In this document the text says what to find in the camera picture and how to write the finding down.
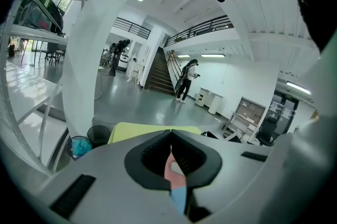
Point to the grey cubby shelf unit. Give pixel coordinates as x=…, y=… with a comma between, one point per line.
x=250, y=112

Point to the long ceiling light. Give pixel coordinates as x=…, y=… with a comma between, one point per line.
x=212, y=55
x=298, y=88
x=183, y=56

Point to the row of black cases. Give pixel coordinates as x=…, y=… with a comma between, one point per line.
x=42, y=14

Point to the dark wooden staircase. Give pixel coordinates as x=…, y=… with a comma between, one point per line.
x=160, y=72

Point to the black double door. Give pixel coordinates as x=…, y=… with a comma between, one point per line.
x=284, y=112

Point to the pink cloth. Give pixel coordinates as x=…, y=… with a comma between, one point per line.
x=176, y=178

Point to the white side table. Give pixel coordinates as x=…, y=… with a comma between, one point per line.
x=135, y=70

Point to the white metal shelf rack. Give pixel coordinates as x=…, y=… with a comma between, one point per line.
x=26, y=101

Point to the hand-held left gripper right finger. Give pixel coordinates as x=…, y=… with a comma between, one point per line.
x=231, y=170

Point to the wooden stair handrail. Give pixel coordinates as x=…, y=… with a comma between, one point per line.
x=172, y=67

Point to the empty black mesh bin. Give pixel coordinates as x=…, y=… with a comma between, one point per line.
x=98, y=136

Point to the black balcony railing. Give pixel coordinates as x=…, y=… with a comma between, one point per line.
x=131, y=28
x=202, y=28

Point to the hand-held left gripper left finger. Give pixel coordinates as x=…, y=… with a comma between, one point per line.
x=110, y=186

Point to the white counter cabinet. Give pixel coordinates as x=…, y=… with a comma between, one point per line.
x=214, y=101

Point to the white pillar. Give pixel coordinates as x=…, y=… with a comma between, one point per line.
x=79, y=72

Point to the black office chair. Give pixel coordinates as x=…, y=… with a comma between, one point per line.
x=267, y=130

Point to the black mesh bin blue trash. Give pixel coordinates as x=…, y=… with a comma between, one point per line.
x=79, y=146

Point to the blue cloth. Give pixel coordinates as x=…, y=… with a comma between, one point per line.
x=179, y=199

